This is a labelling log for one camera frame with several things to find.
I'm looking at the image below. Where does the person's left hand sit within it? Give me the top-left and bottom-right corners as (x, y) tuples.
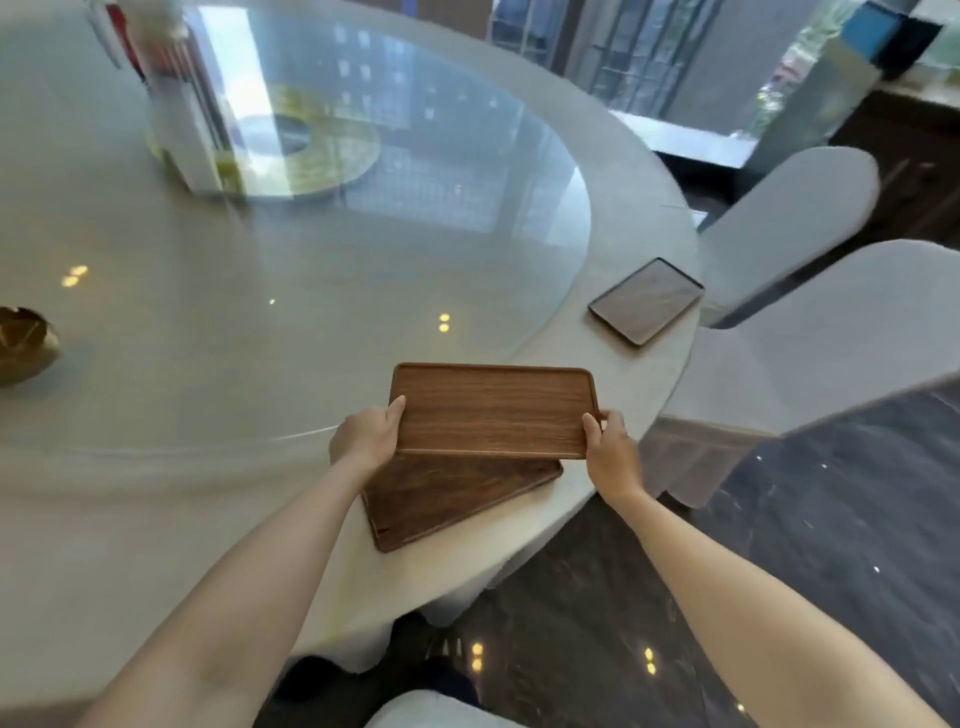
(328, 395), (408, 481)

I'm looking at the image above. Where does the person's right hand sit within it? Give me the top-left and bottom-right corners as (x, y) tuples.
(581, 409), (646, 508)

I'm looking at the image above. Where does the brown wooden tray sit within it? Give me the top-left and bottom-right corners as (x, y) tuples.
(388, 362), (601, 460)
(361, 449), (565, 555)
(587, 257), (706, 349)

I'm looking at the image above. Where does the person's right forearm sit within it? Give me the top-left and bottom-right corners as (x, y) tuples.
(614, 487), (950, 728)

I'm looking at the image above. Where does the person's left forearm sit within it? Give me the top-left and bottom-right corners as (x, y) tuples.
(74, 464), (369, 728)

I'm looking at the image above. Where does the person's black shoe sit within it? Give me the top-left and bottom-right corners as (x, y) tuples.
(273, 637), (481, 710)

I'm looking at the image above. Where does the round glass turntable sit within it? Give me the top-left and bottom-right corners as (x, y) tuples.
(0, 0), (594, 459)

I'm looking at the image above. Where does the round white table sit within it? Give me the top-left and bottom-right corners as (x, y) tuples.
(0, 0), (706, 710)

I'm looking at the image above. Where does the white covered chair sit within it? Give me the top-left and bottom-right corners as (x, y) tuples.
(697, 146), (881, 328)
(641, 239), (960, 511)
(363, 689), (526, 728)

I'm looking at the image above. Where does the gold turntable base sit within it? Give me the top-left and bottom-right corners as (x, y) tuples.
(224, 86), (384, 200)

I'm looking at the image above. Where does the small gold bowl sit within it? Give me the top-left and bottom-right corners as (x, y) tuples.
(0, 305), (61, 389)

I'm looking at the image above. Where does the large glass window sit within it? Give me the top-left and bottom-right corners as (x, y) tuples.
(487, 0), (826, 140)

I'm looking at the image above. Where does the dark wooden sideboard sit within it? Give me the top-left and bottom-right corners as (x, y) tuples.
(828, 74), (960, 253)

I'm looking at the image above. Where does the dark cola bottle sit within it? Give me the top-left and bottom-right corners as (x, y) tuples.
(86, 0), (151, 84)

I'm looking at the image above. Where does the blue and black box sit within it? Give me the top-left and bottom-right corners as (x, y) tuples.
(839, 0), (946, 82)

